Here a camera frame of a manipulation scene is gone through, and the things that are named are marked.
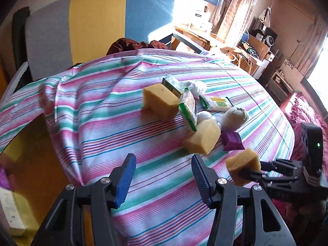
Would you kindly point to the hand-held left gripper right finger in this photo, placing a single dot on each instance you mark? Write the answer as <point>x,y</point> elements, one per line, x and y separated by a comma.
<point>202,182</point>

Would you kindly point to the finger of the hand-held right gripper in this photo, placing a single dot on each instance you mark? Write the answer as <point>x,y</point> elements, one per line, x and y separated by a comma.
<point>279,166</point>
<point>276,182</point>

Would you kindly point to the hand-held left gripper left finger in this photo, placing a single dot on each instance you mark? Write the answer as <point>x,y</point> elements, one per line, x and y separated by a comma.
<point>125,182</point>

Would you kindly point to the small yellow sponge block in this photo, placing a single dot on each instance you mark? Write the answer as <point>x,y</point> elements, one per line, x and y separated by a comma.
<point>242,162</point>

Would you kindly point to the purple snack packet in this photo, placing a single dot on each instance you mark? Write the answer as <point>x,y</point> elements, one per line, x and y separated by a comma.
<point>232,141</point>

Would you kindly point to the yellow sponge wedge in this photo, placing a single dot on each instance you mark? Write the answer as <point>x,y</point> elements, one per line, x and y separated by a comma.
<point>202,138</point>

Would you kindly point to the pink ruffled blanket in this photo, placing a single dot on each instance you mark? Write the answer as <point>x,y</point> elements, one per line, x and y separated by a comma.
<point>299,109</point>

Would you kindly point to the striped bed sheet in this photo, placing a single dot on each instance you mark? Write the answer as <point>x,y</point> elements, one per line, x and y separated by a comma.
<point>102,123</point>

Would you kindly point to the crumpled clear plastic bag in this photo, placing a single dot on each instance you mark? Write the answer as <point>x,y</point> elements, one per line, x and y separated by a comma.
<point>203,116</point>
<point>196,87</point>

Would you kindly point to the beige cloth bundle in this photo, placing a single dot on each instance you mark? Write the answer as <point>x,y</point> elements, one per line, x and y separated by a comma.
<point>233,117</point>

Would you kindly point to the green scouring pad packet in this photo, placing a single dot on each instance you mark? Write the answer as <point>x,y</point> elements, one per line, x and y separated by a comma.
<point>188,110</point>

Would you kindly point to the flat yellow and green box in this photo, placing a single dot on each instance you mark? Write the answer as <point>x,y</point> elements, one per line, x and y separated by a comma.
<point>217,103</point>

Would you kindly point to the large yellow sponge block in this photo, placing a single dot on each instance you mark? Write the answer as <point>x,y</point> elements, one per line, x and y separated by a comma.
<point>158,100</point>

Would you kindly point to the white patterned box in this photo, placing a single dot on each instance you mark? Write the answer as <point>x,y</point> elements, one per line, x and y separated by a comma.
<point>288,68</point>

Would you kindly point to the white and green box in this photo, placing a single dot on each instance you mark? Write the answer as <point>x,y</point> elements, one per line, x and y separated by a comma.
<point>172,84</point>

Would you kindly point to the brown curtain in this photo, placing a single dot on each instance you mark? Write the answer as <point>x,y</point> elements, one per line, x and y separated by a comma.
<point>315,46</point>

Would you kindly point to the white carton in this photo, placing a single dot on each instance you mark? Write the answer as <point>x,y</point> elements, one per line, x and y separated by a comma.
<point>10,210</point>

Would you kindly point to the cardboard box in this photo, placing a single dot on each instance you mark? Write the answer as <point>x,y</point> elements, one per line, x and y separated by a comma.
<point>258,46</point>

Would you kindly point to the black speaker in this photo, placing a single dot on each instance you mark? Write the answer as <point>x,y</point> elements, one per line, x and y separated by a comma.
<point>267,38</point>

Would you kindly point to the blue round object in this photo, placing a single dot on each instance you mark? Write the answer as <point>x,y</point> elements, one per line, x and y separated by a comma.
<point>246,35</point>

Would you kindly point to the dark red cloth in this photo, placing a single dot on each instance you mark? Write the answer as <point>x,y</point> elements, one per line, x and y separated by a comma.
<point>123,46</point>

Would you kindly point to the grey metal bar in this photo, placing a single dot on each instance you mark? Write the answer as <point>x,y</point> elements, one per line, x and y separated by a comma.
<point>188,42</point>

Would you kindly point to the wooden desk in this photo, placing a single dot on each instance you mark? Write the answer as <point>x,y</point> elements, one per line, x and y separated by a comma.
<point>205,37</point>

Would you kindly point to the beige curtain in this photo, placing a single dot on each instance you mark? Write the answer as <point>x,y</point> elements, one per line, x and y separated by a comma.
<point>238,12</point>

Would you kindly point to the grey yellow blue sofa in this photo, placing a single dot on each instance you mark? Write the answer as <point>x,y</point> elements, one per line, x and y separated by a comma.
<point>97,25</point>

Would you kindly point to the white storage box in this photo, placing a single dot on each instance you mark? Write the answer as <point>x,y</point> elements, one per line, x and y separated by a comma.
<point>203,15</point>

